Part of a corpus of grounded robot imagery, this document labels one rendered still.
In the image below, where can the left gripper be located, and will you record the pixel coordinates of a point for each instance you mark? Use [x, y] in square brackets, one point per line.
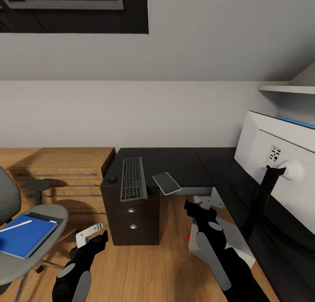
[93, 247]

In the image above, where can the keyboard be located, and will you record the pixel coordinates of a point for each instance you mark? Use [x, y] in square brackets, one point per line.
[133, 181]

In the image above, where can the folder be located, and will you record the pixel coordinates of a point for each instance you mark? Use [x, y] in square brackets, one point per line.
[22, 236]

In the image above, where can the monitor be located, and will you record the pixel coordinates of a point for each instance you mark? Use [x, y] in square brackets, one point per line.
[280, 156]

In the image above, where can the swivel chair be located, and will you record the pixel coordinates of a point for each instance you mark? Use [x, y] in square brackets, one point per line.
[13, 268]

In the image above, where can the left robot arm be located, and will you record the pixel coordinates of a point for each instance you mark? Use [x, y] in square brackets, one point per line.
[73, 282]

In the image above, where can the mouse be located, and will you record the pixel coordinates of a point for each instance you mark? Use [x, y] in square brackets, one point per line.
[111, 178]

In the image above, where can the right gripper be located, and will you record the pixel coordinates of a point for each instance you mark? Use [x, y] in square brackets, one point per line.
[194, 210]

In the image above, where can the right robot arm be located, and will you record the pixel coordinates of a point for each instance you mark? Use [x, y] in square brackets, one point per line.
[231, 271]

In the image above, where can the notebook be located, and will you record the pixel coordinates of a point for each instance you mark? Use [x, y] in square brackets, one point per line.
[166, 183]

